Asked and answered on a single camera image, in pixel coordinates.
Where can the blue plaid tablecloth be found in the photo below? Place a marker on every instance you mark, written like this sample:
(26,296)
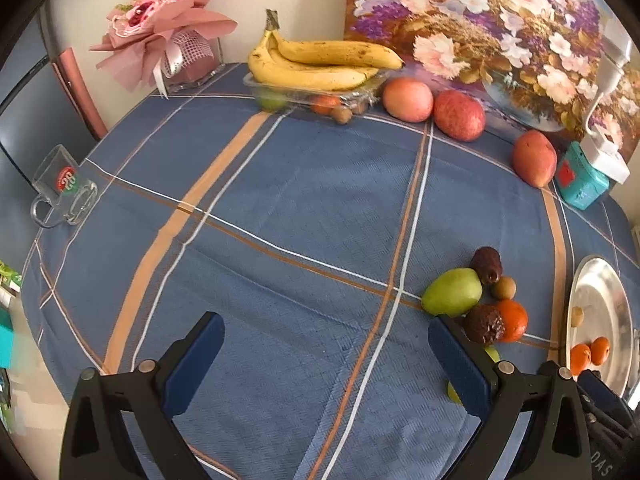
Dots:
(300,200)

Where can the white power adapter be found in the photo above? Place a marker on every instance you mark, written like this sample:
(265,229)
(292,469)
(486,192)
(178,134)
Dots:
(609,157)

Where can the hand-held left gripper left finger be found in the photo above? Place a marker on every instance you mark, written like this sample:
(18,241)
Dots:
(196,360)

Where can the pale red apple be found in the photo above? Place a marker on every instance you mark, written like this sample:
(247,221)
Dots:
(407,100)

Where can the clear glass vase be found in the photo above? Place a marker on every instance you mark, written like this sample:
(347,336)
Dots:
(196,78)

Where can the small brown kiwi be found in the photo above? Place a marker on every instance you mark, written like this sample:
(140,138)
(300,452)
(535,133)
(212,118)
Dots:
(503,288)
(342,114)

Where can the green packet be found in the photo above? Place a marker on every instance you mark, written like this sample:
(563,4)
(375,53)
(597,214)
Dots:
(9,277)

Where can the wrinkled dark passion fruit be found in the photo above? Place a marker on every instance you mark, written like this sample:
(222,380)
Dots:
(483,324)

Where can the dark red apple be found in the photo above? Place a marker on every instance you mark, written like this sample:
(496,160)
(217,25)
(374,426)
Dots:
(459,115)

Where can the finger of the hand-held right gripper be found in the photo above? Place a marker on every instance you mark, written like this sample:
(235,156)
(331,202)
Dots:
(595,386)

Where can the green pear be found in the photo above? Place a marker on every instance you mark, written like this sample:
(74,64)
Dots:
(451,292)

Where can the teal box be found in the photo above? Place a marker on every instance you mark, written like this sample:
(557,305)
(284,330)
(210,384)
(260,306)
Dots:
(582,182)

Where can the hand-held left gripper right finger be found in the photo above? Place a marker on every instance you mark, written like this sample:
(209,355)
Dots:
(459,366)

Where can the floral painting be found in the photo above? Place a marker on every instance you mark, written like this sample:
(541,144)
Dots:
(475,15)

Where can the reddish chair back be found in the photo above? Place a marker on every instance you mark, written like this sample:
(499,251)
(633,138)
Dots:
(75,95)

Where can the dark purple passion fruit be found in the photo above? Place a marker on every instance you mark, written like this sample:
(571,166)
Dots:
(487,265)

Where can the round metal plate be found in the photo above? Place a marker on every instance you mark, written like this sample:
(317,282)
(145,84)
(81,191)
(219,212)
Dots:
(605,300)

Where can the large yellow banana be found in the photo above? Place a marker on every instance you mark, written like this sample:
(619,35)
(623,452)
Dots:
(305,77)

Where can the small green fruit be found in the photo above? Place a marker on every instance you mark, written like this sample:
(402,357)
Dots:
(493,355)

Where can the pink flower bouquet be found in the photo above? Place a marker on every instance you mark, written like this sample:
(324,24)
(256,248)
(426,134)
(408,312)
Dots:
(160,15)

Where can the clear plastic fruit container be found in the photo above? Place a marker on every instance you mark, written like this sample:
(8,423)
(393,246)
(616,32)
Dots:
(300,95)

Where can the spotted yellow banana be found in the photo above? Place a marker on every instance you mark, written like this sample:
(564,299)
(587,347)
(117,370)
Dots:
(340,53)

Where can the small beige longan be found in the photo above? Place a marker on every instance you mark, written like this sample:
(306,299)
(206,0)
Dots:
(578,316)

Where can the turquoise box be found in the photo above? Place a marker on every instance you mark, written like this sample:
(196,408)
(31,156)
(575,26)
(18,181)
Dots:
(6,337)

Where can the small orange tangerine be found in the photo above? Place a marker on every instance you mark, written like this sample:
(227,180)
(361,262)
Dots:
(580,359)
(600,350)

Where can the orange tangerine in container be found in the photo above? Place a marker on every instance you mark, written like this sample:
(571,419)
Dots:
(325,104)

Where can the green fruit in container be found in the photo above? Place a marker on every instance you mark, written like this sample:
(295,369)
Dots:
(272,103)

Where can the red mango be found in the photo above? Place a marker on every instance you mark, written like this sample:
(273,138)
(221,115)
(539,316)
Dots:
(534,158)

